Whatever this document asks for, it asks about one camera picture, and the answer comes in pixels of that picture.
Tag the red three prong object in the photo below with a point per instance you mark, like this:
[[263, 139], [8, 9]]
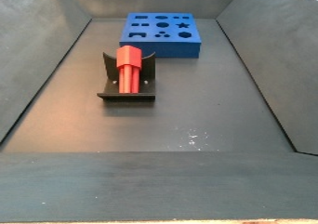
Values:
[[128, 64]]

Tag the black curved fixture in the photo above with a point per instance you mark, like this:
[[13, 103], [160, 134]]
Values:
[[146, 93]]

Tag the blue shape sorting block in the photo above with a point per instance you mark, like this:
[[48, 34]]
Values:
[[167, 34]]

